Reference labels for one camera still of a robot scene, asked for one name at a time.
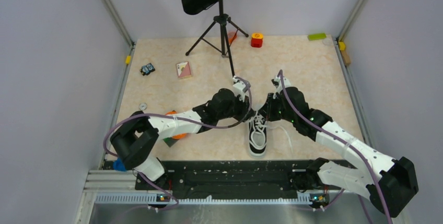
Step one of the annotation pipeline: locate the orange plastic cup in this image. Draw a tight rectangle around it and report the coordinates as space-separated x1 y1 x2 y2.
228 31 237 46

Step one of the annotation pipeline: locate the small black blue toy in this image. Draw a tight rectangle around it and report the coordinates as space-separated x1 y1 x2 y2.
139 63 155 76

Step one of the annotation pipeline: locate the red yellow button block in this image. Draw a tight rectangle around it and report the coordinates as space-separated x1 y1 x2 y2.
251 32 264 48

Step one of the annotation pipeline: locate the yellow corner clip right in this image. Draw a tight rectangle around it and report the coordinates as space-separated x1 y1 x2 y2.
338 41 346 51

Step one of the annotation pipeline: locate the black white sneaker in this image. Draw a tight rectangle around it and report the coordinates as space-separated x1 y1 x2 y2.
247 111 294 158

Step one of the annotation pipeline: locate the pink white card box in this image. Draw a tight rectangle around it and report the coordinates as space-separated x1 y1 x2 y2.
176 61 192 79

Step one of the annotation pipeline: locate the white slotted cable duct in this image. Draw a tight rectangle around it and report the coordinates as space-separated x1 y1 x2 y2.
95 192 327 205

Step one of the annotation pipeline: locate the grey base plate green block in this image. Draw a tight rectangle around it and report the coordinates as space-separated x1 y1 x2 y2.
163 137 181 147

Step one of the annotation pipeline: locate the yellow clip left rail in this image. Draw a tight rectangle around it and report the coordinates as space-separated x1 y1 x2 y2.
125 55 131 65

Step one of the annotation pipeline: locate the wooden block right rail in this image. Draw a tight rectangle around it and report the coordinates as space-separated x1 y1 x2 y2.
340 50 352 66

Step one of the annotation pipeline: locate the blue toy car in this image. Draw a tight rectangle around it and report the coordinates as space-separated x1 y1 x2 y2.
112 158 127 172

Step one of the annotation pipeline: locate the small silver ring washer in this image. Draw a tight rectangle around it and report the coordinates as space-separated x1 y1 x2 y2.
139 103 147 111

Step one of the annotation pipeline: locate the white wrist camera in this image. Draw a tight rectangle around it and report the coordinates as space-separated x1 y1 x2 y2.
232 75 251 102
271 76 292 94

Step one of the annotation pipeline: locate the lime green block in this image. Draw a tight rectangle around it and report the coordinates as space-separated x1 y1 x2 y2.
307 33 327 41

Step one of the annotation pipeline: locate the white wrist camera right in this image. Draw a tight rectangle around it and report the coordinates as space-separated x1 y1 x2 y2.
271 76 292 94

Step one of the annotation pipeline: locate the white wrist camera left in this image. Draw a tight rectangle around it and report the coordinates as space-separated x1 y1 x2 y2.
232 75 251 102

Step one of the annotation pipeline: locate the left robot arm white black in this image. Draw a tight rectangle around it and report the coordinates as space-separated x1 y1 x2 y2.
104 89 252 189

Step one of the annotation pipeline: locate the orange ring toy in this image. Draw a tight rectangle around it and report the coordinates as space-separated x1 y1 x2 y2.
166 110 187 140

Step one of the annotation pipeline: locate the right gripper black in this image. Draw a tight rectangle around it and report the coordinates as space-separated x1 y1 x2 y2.
259 92 297 123

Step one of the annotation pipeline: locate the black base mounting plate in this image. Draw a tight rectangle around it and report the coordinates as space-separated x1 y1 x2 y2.
130 159 357 201

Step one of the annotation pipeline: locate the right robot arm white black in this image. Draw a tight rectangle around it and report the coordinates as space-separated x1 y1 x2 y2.
258 87 419 218

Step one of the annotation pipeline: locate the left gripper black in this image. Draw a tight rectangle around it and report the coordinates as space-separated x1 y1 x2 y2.
217 92 256 123

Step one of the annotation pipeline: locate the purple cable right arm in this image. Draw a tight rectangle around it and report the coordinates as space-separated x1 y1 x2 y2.
276 69 393 224

